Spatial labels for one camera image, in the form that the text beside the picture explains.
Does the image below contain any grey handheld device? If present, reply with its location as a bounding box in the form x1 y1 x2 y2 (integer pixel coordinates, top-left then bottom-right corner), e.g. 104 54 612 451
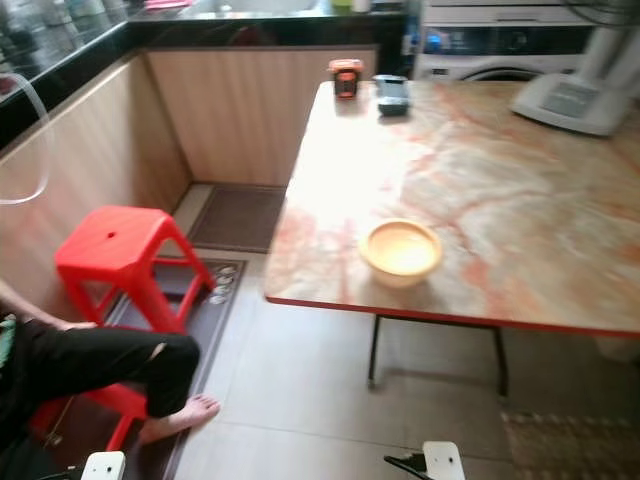
372 74 411 116

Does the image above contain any dark brown floor mat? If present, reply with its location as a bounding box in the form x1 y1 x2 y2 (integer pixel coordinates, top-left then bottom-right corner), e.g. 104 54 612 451
50 258 249 480

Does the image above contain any white washing machine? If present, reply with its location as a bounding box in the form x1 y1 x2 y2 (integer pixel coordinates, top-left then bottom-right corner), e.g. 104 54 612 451
415 0 613 82

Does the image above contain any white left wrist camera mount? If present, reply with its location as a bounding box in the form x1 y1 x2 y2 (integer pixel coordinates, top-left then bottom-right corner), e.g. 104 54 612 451
82 451 127 480

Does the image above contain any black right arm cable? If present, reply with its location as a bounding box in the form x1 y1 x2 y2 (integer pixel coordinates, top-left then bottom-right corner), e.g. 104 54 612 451
384 452 427 478

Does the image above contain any red plastic stool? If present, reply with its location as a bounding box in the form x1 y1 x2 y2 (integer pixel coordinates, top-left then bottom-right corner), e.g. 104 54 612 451
55 205 217 333
28 383 151 453

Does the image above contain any yellow bowl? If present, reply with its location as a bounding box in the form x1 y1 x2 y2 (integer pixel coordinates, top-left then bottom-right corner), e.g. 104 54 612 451
358 218 445 289

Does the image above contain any orange black device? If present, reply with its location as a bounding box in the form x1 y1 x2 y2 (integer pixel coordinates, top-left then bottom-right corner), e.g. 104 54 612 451
327 58 365 99

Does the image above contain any black stone countertop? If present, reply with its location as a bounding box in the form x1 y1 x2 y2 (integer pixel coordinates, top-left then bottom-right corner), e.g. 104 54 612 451
0 12 411 146

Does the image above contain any person in black trousers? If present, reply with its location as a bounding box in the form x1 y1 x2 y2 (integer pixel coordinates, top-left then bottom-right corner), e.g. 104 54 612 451
0 280 221 480

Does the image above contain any wooden cabinet front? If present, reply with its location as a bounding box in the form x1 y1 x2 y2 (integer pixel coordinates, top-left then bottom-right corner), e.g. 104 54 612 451
0 45 379 321

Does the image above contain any pink item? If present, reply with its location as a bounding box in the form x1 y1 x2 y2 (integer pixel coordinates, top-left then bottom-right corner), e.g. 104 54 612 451
145 0 197 12

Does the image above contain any brown ribbed doormat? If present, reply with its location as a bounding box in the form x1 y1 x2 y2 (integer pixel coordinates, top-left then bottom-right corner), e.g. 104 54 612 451
188 184 289 253

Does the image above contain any orange marble table red edge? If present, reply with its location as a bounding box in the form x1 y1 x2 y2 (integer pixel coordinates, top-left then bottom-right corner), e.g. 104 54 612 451
265 78 640 397

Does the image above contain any white appliance base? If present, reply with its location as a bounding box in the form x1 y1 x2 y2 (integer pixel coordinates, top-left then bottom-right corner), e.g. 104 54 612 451
510 25 640 138

